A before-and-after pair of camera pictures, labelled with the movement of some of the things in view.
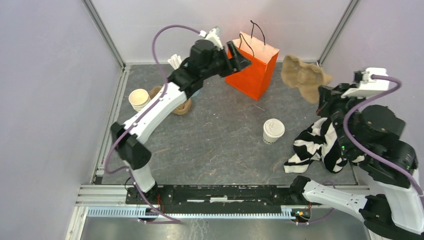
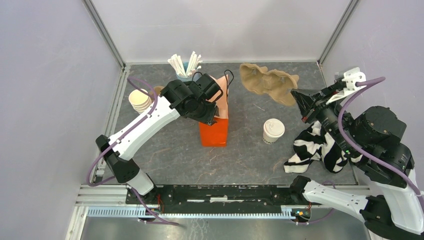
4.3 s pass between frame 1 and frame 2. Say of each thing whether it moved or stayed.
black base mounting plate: stayed
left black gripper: moved
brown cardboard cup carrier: moved
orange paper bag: moved
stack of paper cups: stayed
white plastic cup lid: stayed
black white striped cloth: stayed
